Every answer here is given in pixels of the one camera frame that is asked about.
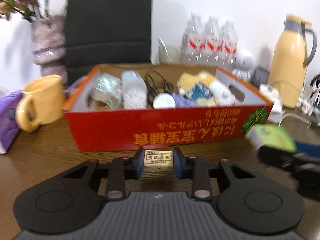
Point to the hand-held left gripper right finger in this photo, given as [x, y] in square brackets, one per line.
[178, 163]

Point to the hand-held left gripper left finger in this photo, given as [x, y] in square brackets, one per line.
[138, 163]

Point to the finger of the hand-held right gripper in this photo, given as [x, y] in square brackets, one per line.
[277, 158]
[310, 150]

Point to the gold label eraser box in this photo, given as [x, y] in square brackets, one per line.
[158, 160]

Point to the green white small box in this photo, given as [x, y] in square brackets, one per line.
[272, 137]

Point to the red cardboard box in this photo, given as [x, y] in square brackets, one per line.
[112, 130]

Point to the plastic jar of white beads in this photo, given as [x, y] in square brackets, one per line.
[133, 92]

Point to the blue patterned packet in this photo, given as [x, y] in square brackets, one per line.
[201, 91]

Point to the iridescent organza bag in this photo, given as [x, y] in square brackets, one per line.
[106, 90]

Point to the yellow white plush toy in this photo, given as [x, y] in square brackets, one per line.
[190, 80]

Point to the white power strip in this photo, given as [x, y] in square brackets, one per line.
[310, 100]

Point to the small grey box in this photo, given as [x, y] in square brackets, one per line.
[260, 76]

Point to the yellow thermos jug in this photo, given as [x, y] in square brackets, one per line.
[287, 67]

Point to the white round robot speaker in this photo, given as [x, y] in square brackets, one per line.
[243, 61]

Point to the glass cup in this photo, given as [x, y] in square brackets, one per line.
[172, 53]

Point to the yellow mug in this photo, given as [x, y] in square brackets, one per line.
[45, 102]

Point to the clear water bottle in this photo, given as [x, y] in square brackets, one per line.
[192, 42]
[229, 45]
[213, 43]

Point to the purple tissue pack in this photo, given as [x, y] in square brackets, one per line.
[8, 120]

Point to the purple textured vase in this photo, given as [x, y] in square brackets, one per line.
[48, 45]

